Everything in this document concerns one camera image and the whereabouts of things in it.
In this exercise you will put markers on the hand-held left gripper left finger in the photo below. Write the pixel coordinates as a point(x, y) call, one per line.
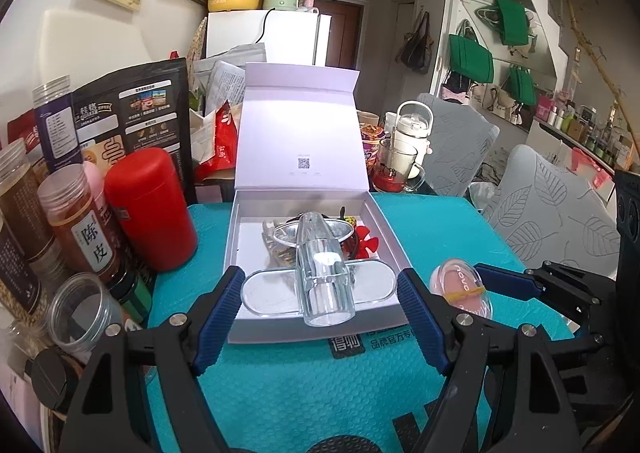
point(220, 320)

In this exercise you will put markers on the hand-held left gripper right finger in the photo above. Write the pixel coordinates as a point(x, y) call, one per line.
point(420, 320)

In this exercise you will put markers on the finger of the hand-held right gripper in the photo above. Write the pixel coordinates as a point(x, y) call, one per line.
point(505, 279)

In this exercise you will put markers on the pink round compact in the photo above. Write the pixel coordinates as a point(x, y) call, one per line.
point(462, 285)

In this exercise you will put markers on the red and black hair clip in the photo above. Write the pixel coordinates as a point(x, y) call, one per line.
point(366, 240)

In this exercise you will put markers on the white gift box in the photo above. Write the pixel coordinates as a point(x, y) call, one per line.
point(300, 123)

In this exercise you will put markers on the grey leaf pattern chair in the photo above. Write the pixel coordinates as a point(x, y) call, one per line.
point(550, 213)
point(455, 143)

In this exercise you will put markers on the small green jar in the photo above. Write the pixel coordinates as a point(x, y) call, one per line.
point(132, 298)

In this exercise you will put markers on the teal embossed mat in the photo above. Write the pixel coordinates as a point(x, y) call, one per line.
point(300, 393)

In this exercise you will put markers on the red canister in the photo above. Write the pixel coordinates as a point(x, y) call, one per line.
point(150, 208)

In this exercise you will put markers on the clear jar orange label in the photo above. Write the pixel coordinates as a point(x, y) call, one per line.
point(87, 313)

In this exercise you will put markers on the pink plastic bag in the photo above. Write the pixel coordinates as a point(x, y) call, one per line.
point(592, 165)

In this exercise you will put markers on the glass mug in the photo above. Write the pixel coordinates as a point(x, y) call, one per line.
point(397, 165)

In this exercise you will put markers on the brown spice jar white label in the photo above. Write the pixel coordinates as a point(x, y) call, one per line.
point(80, 228)

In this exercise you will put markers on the row of cosmetic bottles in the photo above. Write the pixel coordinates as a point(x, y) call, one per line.
point(585, 128)

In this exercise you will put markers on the black lid red label jar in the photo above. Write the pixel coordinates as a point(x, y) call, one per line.
point(52, 380)

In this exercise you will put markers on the purple instant noodle cup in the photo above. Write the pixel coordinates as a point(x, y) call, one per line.
point(372, 148)

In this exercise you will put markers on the white teapot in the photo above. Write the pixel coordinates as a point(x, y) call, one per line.
point(412, 125)

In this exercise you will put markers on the red snack bag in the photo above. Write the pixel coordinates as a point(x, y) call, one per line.
point(222, 138)

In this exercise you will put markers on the pink bottle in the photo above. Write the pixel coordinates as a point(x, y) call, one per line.
point(94, 178)

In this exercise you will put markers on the green tote bag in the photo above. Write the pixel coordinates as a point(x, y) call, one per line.
point(470, 58)

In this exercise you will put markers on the black printed pouch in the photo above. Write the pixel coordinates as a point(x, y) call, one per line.
point(140, 103)

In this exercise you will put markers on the tall brown jar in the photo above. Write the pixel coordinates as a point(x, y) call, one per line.
point(22, 198)

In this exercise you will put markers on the white paper packets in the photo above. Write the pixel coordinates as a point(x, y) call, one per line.
point(225, 78)

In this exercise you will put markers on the dark hanging handbag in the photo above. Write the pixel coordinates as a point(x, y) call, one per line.
point(416, 45)

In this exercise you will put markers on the purple label bottle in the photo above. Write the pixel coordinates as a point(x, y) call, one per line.
point(57, 123)

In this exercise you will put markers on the round woven placemat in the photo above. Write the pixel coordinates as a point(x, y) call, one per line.
point(199, 40)

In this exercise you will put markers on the brown door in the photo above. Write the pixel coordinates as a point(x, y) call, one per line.
point(342, 35)

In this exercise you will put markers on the white refrigerator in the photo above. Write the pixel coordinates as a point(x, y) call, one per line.
point(290, 35)

